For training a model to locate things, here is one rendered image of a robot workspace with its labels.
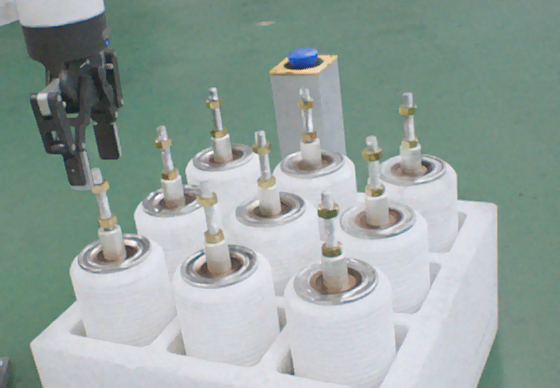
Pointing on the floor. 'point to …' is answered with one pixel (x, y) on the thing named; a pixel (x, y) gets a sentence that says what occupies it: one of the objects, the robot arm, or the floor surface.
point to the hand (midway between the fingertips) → (94, 160)
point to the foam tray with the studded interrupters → (456, 270)
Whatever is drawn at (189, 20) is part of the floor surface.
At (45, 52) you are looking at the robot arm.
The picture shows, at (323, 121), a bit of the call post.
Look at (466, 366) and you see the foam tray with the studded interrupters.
